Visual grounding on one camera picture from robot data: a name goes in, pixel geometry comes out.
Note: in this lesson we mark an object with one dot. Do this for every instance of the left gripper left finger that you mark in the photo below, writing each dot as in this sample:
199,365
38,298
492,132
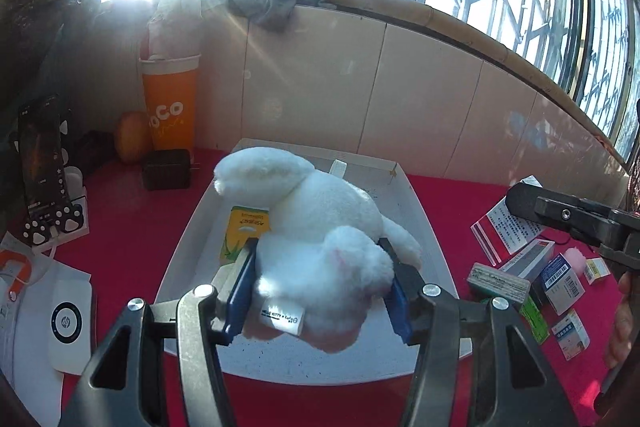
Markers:
208,317

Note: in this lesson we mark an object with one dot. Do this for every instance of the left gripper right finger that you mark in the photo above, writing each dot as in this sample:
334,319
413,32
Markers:
428,317

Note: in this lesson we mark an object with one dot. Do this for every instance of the green striped medicine box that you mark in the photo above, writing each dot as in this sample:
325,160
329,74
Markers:
491,282

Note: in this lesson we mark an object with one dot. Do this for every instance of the white blue medicine box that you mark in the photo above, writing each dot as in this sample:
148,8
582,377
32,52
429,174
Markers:
561,284

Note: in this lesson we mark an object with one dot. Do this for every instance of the small blue white box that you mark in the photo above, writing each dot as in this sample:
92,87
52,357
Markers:
571,335

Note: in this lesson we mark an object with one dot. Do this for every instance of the white plush rabbit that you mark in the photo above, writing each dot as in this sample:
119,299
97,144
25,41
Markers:
319,269

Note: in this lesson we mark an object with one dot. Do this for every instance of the black power adapter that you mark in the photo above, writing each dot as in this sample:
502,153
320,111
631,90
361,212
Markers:
167,170

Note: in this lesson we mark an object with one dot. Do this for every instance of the long white grey box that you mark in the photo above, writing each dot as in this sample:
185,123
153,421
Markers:
531,260

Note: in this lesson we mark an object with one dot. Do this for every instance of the green snack packet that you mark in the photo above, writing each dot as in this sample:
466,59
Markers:
535,320

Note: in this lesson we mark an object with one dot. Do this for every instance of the person's right hand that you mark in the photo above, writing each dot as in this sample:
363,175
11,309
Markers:
619,344

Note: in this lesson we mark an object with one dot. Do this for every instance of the small yellow label box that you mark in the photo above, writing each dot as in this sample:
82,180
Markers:
595,270

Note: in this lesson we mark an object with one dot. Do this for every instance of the pink pompom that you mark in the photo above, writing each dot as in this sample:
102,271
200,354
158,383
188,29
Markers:
576,260

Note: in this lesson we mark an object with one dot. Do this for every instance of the yellow aloe box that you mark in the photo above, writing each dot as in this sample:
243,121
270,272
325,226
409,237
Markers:
244,223

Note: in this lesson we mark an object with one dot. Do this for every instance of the white leaflet bag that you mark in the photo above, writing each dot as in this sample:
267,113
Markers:
502,235

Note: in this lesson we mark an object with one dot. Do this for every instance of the white HP paper pouch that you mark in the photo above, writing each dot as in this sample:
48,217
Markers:
70,321

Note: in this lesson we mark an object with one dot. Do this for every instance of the black phone on stand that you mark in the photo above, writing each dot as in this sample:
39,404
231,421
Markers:
50,209

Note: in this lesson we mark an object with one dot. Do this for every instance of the orange fruit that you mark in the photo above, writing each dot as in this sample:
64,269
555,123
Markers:
132,137

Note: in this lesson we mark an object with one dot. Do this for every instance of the orange paper cup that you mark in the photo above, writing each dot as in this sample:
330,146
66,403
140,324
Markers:
169,88

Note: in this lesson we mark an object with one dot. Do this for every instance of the grey cloth on sill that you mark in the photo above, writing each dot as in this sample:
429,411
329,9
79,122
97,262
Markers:
273,15

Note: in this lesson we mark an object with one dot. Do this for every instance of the black plastic bag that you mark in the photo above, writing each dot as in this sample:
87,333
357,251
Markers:
29,29

